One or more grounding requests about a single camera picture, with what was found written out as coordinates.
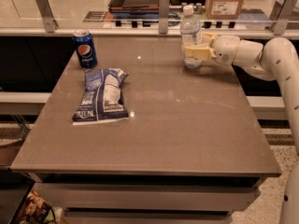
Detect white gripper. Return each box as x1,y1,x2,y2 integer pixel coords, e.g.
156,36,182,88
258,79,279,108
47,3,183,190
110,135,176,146
181,33,240,65

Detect clear plastic bottle blue label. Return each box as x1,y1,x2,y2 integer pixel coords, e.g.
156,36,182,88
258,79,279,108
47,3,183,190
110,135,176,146
180,5,202,69

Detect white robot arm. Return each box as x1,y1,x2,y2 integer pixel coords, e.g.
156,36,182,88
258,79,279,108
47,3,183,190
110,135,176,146
181,33,299,224

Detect cardboard box with label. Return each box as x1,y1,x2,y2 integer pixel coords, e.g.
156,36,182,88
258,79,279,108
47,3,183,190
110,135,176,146
205,0,244,20

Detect dark tray stack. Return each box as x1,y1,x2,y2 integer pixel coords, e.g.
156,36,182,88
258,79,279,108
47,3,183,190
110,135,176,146
107,0,159,21

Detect blue white chip bag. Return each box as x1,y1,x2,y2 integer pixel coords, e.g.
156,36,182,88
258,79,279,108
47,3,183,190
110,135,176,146
72,68,129,125

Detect blue pepsi can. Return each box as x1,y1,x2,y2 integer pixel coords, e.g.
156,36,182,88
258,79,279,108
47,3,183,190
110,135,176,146
72,30,98,69

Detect white drawer cabinet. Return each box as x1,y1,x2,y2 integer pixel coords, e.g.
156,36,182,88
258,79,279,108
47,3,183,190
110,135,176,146
35,183,260,224

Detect snack bags in bin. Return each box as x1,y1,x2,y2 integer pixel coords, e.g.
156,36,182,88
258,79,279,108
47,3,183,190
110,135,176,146
13,190,63,224

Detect middle metal glass bracket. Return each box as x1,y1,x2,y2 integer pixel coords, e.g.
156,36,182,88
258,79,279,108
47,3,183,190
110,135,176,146
158,0,170,35

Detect metal glass bracket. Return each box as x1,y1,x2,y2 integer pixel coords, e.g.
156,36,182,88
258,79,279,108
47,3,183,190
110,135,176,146
158,0,170,35
36,0,58,33
270,0,299,35

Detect right metal glass bracket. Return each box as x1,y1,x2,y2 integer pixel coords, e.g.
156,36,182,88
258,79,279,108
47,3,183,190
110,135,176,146
270,0,299,35

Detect left metal glass bracket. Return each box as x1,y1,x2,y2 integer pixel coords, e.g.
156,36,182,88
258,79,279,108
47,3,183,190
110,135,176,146
36,0,58,33

